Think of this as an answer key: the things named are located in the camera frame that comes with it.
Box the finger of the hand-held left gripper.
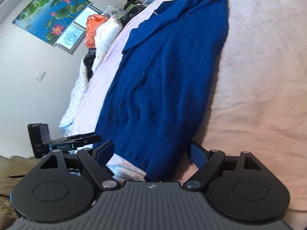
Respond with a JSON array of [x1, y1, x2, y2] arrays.
[[51, 132, 101, 146]]

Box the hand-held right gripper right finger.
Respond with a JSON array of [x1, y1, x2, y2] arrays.
[[183, 141, 262, 192]]

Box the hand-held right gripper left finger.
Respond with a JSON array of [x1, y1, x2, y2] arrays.
[[40, 140, 120, 191]]

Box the blue beaded sweater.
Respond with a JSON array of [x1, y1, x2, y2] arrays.
[[92, 0, 234, 182]]

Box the person's olive pants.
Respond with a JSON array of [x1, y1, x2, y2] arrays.
[[0, 155, 48, 230]]

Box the black lace garment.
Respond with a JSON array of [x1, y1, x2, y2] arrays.
[[83, 49, 96, 77]]

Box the pink bed blanket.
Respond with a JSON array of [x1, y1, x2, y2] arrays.
[[59, 0, 307, 221]]

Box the window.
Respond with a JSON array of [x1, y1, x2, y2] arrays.
[[56, 3, 103, 56]]

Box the orange plastic bag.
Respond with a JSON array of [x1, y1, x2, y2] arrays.
[[84, 14, 111, 49]]

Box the lotus print roller blind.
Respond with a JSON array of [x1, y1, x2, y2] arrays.
[[12, 0, 93, 45]]

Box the grey floral pillow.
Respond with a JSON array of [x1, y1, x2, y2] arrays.
[[103, 5, 129, 18]]

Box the dark patterned garment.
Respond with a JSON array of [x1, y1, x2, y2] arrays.
[[123, 3, 147, 21]]

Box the green plastic item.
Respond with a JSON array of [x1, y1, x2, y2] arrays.
[[123, 0, 142, 9]]

